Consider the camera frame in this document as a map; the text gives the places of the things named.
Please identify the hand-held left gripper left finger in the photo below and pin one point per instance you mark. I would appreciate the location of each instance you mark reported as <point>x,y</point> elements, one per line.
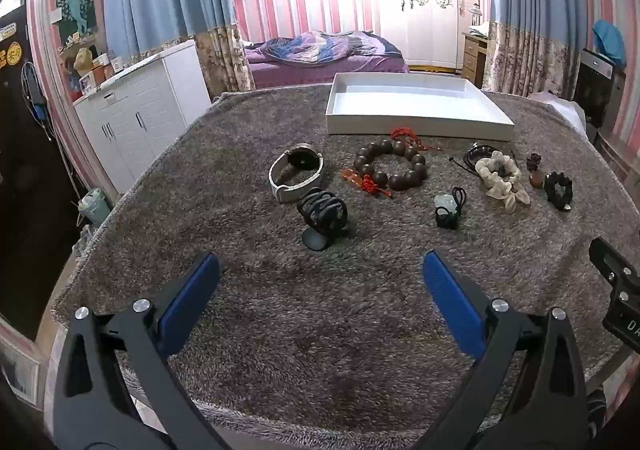
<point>192,295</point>

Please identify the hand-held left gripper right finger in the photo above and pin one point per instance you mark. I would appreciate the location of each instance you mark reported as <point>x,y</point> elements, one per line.
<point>450,295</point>

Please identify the cream scrunchie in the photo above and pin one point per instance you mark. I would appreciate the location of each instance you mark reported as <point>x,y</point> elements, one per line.
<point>500,180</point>

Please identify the carved wooden rose pendant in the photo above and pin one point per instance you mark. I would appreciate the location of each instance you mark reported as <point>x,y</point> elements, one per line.
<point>535,175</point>

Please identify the white shallow box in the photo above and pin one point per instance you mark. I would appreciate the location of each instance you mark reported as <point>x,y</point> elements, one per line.
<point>400,99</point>

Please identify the black scrunchie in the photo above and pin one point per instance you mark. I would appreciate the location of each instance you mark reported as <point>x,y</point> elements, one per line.
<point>557,190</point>

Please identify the pale green bucket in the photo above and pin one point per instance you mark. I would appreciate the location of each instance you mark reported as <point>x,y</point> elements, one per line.
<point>95,207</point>

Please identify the amber pendant with red tassel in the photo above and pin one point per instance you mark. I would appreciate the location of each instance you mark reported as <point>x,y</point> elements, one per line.
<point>372,186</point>

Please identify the white cabinet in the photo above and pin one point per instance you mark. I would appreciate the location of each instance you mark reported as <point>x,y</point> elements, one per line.
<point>135,114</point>

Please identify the framed picture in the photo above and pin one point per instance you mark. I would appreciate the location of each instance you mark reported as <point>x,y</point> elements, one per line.
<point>17,372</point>

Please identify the black appliance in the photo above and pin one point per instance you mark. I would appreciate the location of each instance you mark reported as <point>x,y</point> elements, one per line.
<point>595,89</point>

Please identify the wooden desk with drawers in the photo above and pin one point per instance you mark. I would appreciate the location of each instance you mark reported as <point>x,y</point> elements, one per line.
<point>474,59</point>

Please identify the blue cloth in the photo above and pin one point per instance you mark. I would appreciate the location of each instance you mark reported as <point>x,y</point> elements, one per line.
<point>610,42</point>

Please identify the plush toy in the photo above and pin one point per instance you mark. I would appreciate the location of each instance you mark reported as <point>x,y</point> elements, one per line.
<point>84,60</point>

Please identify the white wardrobe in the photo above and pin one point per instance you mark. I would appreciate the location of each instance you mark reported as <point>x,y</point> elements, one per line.
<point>425,29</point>

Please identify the bed with purple bedding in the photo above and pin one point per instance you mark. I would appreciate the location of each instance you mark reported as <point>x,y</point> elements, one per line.
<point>320,54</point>

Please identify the small table lamp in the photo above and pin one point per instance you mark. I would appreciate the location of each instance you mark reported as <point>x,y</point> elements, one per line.
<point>475,12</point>

